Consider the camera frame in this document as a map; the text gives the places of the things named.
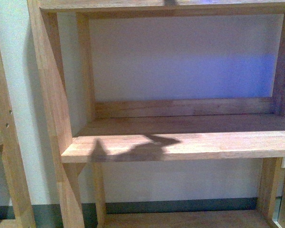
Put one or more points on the wooden shelf unit left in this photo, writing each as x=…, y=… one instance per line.
x=13, y=163

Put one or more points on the wooden shelf unit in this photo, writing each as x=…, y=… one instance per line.
x=13, y=163
x=156, y=130

